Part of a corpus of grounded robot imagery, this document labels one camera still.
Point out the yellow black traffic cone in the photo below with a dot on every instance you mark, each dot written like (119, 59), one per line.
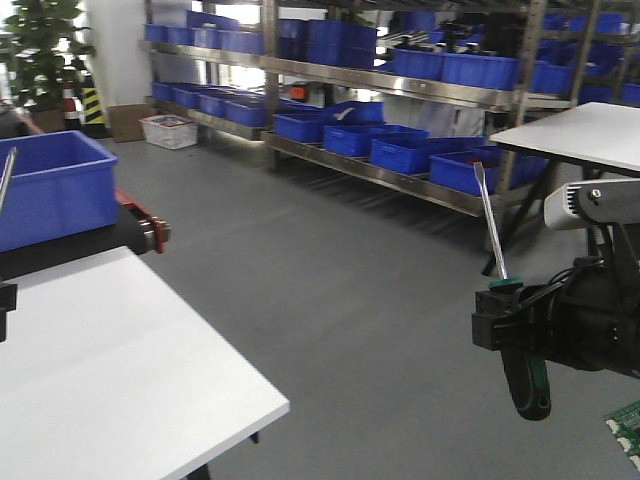
(94, 120)

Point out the brown cardboard box on floor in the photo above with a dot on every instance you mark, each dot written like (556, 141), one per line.
(125, 121)

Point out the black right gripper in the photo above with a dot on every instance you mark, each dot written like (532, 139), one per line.
(587, 319)

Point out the red conveyor end bracket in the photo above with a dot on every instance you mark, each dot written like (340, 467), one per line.
(156, 231)

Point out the white side table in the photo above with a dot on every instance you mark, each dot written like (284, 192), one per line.
(599, 137)

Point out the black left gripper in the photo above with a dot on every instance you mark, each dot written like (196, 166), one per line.
(8, 302)

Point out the cross screwdriver green handle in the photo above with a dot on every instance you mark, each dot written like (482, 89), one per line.
(9, 167)

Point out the red white traffic cone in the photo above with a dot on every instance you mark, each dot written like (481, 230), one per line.
(71, 115)

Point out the white wire basket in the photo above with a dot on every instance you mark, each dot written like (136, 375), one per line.
(169, 131)

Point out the green potted plant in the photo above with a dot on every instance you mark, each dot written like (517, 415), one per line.
(47, 47)

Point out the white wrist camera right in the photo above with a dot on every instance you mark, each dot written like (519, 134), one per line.
(597, 202)

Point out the green circuit board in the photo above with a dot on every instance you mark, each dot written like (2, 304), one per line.
(623, 424)

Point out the large blue plastic bin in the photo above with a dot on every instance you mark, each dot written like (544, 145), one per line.
(63, 183)

